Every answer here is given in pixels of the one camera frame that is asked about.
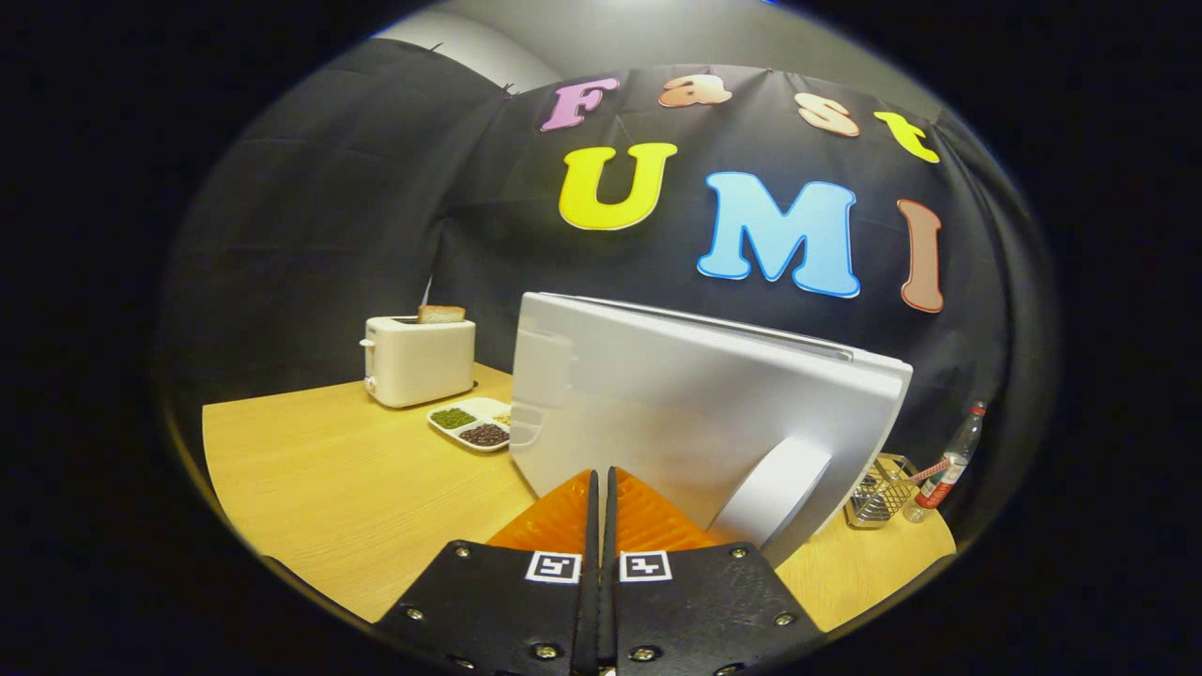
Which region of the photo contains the white toaster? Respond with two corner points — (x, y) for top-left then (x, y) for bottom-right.
(360, 316), (477, 408)

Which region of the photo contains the clear bottle red label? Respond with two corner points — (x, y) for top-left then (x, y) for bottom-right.
(903, 402), (987, 524)

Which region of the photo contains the white divided bean dish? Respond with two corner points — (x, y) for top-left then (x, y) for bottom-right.
(427, 396), (513, 453)

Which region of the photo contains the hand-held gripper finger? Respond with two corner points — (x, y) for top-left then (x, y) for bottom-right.
(374, 468), (602, 676)
(604, 467), (827, 676)

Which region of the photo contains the white microwave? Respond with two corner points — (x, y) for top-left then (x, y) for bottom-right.
(508, 291), (914, 570)

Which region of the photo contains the metal wire basket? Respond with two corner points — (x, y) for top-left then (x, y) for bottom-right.
(843, 453), (919, 530)

